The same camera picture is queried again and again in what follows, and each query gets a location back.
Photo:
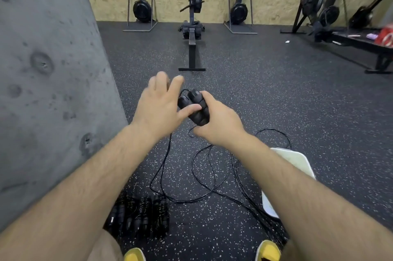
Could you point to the person's left thumb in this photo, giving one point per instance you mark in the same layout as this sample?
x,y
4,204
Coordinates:
x,y
189,110

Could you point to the person's right yellow shoe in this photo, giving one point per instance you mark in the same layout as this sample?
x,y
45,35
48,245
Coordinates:
x,y
268,251

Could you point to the pink striped small item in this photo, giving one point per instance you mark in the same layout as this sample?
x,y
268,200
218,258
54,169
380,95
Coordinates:
x,y
371,36

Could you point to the white plastic bin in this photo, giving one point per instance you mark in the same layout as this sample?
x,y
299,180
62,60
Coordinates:
x,y
302,162

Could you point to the person's left yellow shoe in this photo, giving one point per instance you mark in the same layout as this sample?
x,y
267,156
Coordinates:
x,y
134,255

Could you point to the person's yellow shoe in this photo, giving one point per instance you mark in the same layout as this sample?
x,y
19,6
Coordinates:
x,y
134,255
268,251

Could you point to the red and white bag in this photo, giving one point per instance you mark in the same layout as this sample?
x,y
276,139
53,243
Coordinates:
x,y
386,35

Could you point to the person's right hand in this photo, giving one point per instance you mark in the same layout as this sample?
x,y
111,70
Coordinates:
x,y
222,125

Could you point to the person's right thumb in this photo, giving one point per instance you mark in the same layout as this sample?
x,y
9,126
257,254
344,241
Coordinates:
x,y
207,99

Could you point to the person's left hand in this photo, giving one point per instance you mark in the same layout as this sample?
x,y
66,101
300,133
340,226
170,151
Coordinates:
x,y
156,110

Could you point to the person's right forearm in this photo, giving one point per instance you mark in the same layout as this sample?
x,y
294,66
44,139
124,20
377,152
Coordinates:
x,y
307,205

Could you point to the person's left forearm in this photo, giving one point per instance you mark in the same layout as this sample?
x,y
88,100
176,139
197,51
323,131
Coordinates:
x,y
79,196

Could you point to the black upright folded rowing machine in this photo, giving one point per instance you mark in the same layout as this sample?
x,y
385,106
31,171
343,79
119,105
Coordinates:
x,y
311,4

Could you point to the person's beige shorts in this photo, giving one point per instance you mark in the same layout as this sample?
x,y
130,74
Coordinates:
x,y
106,248

